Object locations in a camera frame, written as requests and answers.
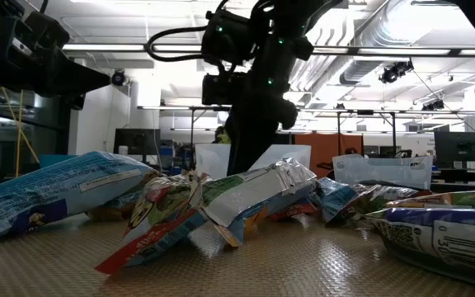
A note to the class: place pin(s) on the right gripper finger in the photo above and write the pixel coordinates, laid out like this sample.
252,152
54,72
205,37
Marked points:
269,136
243,144

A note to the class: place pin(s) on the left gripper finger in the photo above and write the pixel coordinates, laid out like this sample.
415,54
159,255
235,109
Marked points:
81,90
78,74

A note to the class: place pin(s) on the silver and green granola bar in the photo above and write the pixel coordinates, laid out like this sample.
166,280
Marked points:
254,194

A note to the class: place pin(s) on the multicoloured granola bar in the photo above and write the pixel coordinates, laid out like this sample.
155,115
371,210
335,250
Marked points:
377,197

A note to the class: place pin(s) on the green and orange granola bar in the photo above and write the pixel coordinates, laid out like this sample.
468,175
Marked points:
443,199

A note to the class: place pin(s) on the green granola bar with barcode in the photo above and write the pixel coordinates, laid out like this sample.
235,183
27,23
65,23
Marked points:
439,243

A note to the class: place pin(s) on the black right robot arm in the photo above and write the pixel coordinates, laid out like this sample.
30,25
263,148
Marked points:
291,16

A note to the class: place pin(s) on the red and green granola bar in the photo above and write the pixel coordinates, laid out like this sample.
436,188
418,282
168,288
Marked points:
159,206

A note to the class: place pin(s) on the leafy plant in white pot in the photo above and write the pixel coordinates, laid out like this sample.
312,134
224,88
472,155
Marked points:
222,136

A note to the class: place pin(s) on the frosted plastic bin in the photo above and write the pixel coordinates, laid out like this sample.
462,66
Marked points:
210,158

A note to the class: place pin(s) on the orange partition panel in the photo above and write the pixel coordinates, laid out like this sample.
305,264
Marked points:
324,148

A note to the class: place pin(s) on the blue plastic bin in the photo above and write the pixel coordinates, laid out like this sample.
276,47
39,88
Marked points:
58,160

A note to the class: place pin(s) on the black computer monitor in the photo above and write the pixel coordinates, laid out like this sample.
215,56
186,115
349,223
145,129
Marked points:
136,142
458,146

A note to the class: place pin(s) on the clear plastic bin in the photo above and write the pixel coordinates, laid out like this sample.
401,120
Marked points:
382,171

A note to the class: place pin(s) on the black ceiling spotlight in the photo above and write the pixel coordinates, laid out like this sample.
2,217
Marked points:
433,105
394,72

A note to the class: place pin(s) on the grey baking mat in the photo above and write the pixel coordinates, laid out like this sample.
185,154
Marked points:
262,272

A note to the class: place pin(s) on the black round ceiling camera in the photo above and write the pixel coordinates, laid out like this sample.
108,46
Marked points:
118,78

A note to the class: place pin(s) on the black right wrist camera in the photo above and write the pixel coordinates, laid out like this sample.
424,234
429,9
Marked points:
221,88

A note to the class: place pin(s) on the black overhead frame bar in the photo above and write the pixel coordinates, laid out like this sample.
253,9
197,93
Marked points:
336,50

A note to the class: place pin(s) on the silver ceiling duct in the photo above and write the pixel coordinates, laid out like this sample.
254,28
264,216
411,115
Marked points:
357,72

